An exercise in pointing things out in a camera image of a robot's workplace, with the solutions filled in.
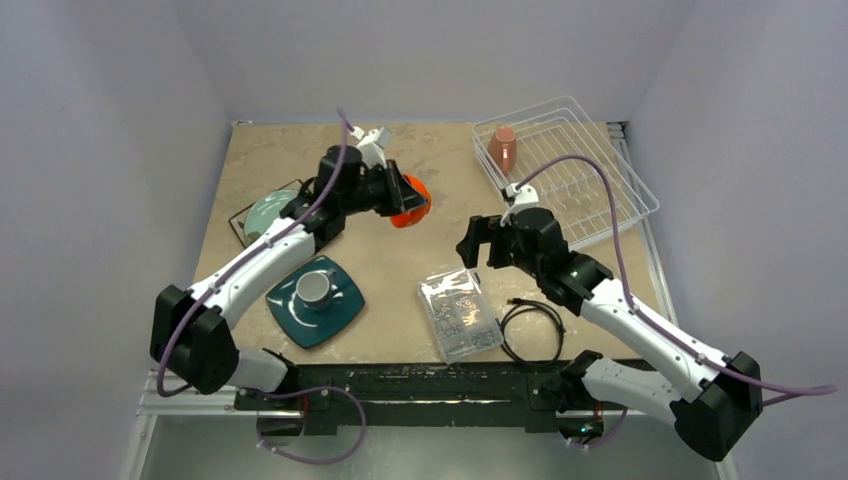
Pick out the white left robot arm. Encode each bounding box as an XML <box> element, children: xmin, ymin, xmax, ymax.
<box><xmin>150</xmin><ymin>144</ymin><xmax>432</xmax><ymax>409</ymax></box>

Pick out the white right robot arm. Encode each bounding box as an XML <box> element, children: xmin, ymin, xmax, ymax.
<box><xmin>456</xmin><ymin>207</ymin><xmax>763</xmax><ymax>462</ymax></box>

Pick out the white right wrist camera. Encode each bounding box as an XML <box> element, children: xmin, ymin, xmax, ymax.
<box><xmin>500</xmin><ymin>183</ymin><xmax>539</xmax><ymax>226</ymax></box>

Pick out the square white floral plate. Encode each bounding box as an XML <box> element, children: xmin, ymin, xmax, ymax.
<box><xmin>228</xmin><ymin>179</ymin><xmax>303</xmax><ymax>248</ymax></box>

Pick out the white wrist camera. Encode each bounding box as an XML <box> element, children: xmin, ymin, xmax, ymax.
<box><xmin>500</xmin><ymin>183</ymin><xmax>539</xmax><ymax>226</ymax></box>
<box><xmin>350</xmin><ymin>126</ymin><xmax>392</xmax><ymax>168</ymax></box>

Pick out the pink floral mug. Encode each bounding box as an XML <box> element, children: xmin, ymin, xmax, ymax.
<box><xmin>487</xmin><ymin>126</ymin><xmax>517</xmax><ymax>175</ymax></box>

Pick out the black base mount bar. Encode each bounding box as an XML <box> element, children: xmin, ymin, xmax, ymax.
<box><xmin>235</xmin><ymin>361</ymin><xmax>622</xmax><ymax>439</ymax></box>

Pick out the white wire dish rack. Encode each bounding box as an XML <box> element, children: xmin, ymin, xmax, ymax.
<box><xmin>472</xmin><ymin>96</ymin><xmax>660</xmax><ymax>248</ymax></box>

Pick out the orange cup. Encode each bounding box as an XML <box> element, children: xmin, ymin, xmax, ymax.
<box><xmin>390</xmin><ymin>184</ymin><xmax>432</xmax><ymax>228</ymax></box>

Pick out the light blue flower plate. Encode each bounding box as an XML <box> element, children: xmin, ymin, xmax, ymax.
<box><xmin>243</xmin><ymin>189</ymin><xmax>297</xmax><ymax>244</ymax></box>

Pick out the clear plastic screw box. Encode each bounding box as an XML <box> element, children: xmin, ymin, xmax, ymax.
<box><xmin>417</xmin><ymin>268</ymin><xmax>504</xmax><ymax>365</ymax></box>

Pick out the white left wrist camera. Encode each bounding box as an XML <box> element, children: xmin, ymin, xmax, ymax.
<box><xmin>350</xmin><ymin>126</ymin><xmax>392</xmax><ymax>168</ymax></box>

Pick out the grey coffee mug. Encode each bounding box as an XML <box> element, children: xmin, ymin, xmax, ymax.
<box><xmin>295</xmin><ymin>269</ymin><xmax>336</xmax><ymax>310</ymax></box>

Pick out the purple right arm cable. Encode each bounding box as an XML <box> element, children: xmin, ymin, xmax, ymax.
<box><xmin>515</xmin><ymin>154</ymin><xmax>839</xmax><ymax>452</ymax></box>

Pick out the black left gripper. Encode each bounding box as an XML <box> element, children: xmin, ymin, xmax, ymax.
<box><xmin>341</xmin><ymin>159</ymin><xmax>427</xmax><ymax>218</ymax></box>

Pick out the teal square plate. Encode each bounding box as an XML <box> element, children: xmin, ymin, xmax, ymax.
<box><xmin>265</xmin><ymin>255</ymin><xmax>365</xmax><ymax>350</ymax></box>

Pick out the black usb cable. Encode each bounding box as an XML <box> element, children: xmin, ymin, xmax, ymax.
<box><xmin>498</xmin><ymin>298</ymin><xmax>566</xmax><ymax>368</ymax></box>

